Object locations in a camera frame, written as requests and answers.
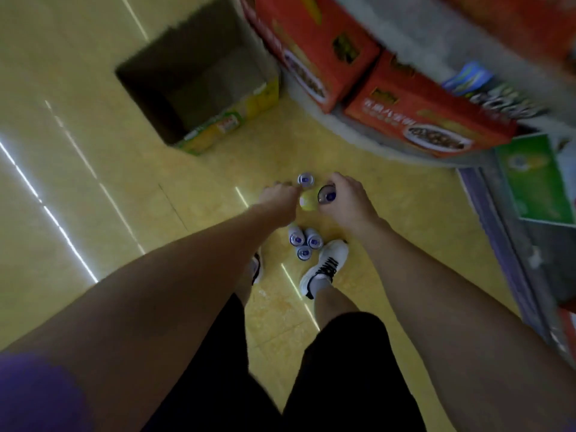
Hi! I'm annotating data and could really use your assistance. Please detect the person's right forearm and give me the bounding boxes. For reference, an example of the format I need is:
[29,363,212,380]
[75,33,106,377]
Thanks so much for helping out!
[355,220,576,432]

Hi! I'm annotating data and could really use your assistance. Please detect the person's right white shoe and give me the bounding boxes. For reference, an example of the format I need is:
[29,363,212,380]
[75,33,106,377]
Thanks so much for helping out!
[299,239,350,301]

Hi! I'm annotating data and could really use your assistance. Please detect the person's right hand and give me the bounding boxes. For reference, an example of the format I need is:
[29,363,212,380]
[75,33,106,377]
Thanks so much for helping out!
[317,172,381,235]

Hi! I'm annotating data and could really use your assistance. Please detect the person's left leg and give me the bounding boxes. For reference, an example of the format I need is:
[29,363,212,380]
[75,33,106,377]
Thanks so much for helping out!
[233,274,255,307]

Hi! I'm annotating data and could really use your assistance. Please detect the dark price tag strip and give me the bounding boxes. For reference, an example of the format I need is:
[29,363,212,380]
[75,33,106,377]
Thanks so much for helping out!
[443,61,545,122]

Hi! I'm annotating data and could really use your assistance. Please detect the round wooden shelf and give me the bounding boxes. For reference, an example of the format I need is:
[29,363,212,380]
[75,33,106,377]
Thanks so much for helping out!
[238,0,576,169]

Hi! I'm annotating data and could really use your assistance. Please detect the person's left hand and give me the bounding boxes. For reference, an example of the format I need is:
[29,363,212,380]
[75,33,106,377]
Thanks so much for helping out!
[256,182,301,228]

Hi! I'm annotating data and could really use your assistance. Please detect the person's right white sock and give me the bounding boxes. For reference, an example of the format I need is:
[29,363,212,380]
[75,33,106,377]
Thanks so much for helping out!
[308,276,333,298]

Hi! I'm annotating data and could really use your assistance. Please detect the person's leg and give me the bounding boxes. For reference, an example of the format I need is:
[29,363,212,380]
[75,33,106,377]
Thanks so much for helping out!
[313,285,361,327]
[233,274,255,307]

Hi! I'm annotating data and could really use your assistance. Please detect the brown cardboard box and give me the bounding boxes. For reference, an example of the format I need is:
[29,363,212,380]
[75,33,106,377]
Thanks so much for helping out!
[115,0,281,157]

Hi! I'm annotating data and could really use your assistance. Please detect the person's right leg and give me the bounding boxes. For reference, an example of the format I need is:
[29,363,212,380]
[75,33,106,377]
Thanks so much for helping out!
[313,285,361,327]

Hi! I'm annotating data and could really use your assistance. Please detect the person's left forearm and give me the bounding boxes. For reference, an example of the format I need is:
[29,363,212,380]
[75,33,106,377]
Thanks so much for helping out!
[0,206,280,432]

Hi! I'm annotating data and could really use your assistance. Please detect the purple shirt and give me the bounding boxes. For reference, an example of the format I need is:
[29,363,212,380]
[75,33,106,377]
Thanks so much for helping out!
[0,353,95,432]

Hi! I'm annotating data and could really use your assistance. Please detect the small green-top box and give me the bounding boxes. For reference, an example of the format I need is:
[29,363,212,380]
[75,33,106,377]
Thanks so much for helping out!
[494,132,576,228]

